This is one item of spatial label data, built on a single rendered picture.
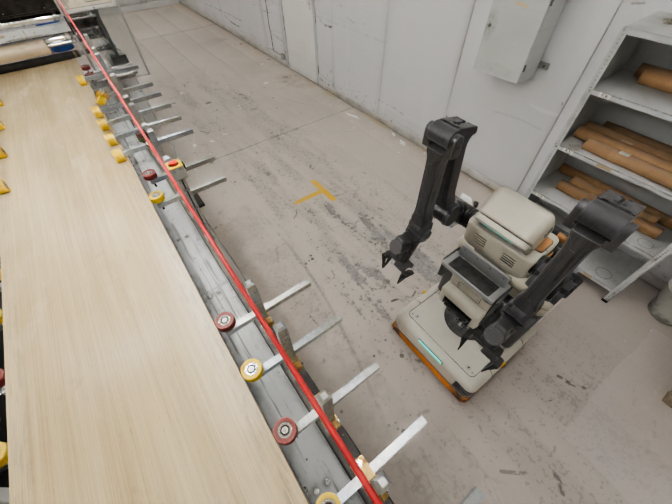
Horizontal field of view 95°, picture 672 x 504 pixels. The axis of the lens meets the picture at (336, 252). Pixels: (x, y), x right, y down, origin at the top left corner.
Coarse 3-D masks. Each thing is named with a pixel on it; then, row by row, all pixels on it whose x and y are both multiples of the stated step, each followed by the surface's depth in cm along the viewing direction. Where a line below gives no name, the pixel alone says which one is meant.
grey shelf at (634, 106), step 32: (640, 32) 153; (608, 64) 168; (640, 64) 188; (608, 96) 174; (640, 96) 171; (576, 128) 216; (640, 128) 202; (544, 160) 218; (576, 160) 241; (544, 192) 233; (640, 192) 218; (608, 256) 241; (640, 256) 236; (608, 288) 224
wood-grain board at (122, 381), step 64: (64, 64) 315; (64, 128) 233; (64, 192) 184; (128, 192) 183; (0, 256) 153; (64, 256) 153; (128, 256) 152; (64, 320) 130; (128, 320) 130; (192, 320) 129; (64, 384) 114; (128, 384) 113; (192, 384) 113; (64, 448) 101; (128, 448) 100; (192, 448) 100; (256, 448) 100
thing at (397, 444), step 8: (416, 424) 108; (424, 424) 108; (408, 432) 107; (416, 432) 107; (400, 440) 105; (408, 440) 105; (392, 448) 104; (400, 448) 104; (384, 456) 102; (376, 464) 101; (352, 480) 99; (344, 488) 97; (352, 488) 97; (344, 496) 96
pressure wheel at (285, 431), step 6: (282, 420) 104; (288, 420) 104; (276, 426) 103; (282, 426) 103; (288, 426) 103; (294, 426) 103; (276, 432) 102; (282, 432) 102; (288, 432) 102; (294, 432) 102; (276, 438) 101; (282, 438) 101; (288, 438) 101; (294, 438) 101; (282, 444) 101; (288, 444) 102
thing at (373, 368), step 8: (368, 368) 123; (376, 368) 123; (360, 376) 121; (368, 376) 121; (352, 384) 119; (360, 384) 121; (336, 392) 117; (344, 392) 117; (336, 400) 116; (312, 416) 112; (304, 424) 111
